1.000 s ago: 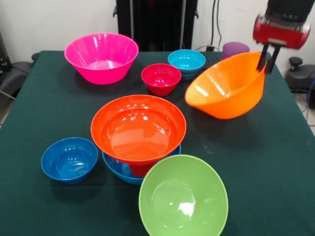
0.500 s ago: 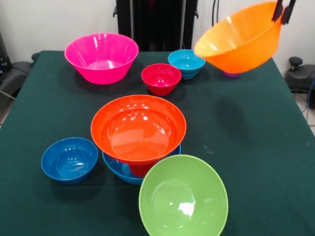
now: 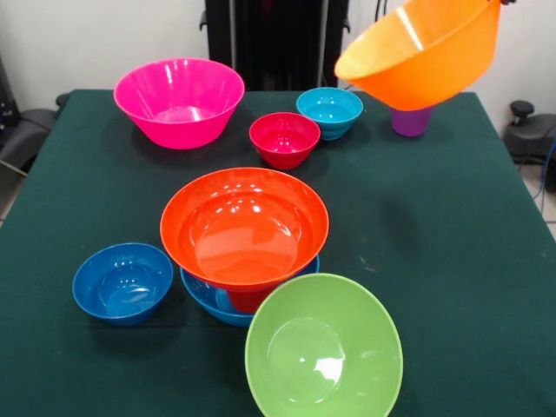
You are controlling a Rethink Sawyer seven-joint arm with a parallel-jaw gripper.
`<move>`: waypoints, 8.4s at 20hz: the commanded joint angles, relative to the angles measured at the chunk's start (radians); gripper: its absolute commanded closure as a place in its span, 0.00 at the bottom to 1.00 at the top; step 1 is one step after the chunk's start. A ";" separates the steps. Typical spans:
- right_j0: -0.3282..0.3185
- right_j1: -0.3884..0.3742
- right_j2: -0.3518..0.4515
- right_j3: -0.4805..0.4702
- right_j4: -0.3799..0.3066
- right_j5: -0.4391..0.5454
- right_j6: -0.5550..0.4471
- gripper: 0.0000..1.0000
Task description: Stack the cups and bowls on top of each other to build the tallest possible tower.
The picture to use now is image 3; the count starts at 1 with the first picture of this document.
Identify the wide red-orange bowl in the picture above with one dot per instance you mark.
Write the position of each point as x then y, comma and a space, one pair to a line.
243, 234

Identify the red-orange plastic cup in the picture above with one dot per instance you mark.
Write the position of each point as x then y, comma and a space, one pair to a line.
245, 302

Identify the medium light blue bowl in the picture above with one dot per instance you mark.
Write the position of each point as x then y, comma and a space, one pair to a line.
208, 304

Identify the green bowl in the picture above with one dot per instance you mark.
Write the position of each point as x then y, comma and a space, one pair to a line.
321, 347

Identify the large orange bowl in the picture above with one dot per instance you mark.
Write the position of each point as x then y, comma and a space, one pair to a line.
425, 56

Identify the small crimson bowl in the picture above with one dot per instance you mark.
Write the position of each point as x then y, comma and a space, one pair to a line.
282, 134

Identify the small light blue bowl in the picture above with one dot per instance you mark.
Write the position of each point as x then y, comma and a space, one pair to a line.
328, 104

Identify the large pink bowl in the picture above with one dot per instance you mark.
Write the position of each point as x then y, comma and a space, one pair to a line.
174, 95

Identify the purple translucent cup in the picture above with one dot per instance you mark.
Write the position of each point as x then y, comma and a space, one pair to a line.
410, 123

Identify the small dark blue bowl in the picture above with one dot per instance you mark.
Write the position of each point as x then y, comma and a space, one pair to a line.
121, 282

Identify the black chair base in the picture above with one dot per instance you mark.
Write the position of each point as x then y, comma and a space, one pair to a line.
26, 130
530, 134

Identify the dark green table cloth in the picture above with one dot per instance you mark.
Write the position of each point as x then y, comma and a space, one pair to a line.
65, 369

